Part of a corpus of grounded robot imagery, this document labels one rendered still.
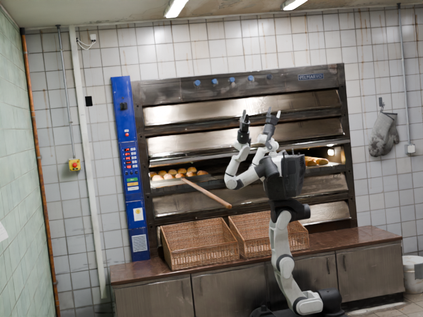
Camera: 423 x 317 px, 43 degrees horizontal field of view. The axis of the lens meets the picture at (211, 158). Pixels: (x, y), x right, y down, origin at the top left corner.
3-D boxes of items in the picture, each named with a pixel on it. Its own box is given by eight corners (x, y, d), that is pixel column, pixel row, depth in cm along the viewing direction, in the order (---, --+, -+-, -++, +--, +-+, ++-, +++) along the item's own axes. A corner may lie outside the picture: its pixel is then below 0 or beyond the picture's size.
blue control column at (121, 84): (128, 270, 655) (107, 92, 639) (141, 268, 658) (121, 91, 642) (139, 328, 466) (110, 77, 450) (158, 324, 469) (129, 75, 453)
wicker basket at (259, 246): (230, 246, 480) (226, 216, 478) (290, 237, 491) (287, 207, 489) (244, 259, 432) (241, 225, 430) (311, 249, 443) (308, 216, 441)
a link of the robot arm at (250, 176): (232, 190, 388) (259, 175, 384) (231, 195, 375) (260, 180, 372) (224, 177, 386) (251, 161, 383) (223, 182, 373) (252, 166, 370)
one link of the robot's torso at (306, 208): (305, 217, 410) (303, 194, 409) (312, 220, 397) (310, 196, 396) (270, 222, 404) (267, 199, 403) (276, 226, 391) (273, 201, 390)
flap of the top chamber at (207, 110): (144, 127, 460) (141, 105, 465) (340, 107, 495) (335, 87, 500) (145, 125, 456) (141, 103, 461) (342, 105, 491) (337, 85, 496)
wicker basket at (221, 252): (162, 257, 467) (158, 225, 465) (225, 247, 479) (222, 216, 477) (171, 271, 420) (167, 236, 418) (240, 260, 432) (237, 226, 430)
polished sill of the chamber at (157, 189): (150, 192, 471) (150, 187, 470) (342, 167, 506) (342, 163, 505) (151, 193, 465) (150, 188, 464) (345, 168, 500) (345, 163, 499)
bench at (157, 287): (117, 330, 465) (109, 264, 461) (375, 285, 512) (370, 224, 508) (119, 357, 410) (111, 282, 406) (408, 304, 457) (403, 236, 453)
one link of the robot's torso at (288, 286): (305, 304, 417) (284, 248, 411) (316, 312, 398) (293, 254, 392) (287, 312, 414) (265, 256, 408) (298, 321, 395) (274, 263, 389)
